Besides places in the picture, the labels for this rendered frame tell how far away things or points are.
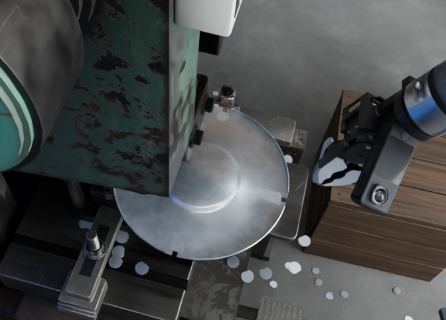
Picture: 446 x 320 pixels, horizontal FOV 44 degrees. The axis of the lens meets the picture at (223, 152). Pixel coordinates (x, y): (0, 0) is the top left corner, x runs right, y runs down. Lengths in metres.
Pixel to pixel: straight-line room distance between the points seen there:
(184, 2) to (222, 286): 0.68
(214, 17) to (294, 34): 1.90
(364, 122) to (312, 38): 1.55
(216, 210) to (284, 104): 1.18
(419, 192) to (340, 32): 0.99
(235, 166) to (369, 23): 1.58
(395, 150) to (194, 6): 0.41
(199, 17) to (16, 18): 0.14
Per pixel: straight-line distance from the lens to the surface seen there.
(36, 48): 0.29
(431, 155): 1.61
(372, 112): 0.76
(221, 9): 0.37
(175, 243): 0.86
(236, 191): 0.90
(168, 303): 0.90
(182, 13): 0.38
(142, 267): 0.92
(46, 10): 0.30
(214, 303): 0.97
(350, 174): 0.80
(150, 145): 0.50
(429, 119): 0.68
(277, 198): 0.90
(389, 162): 0.71
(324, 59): 2.21
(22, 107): 0.30
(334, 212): 1.48
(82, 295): 0.87
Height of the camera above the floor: 1.57
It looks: 57 degrees down
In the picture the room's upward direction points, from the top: 9 degrees clockwise
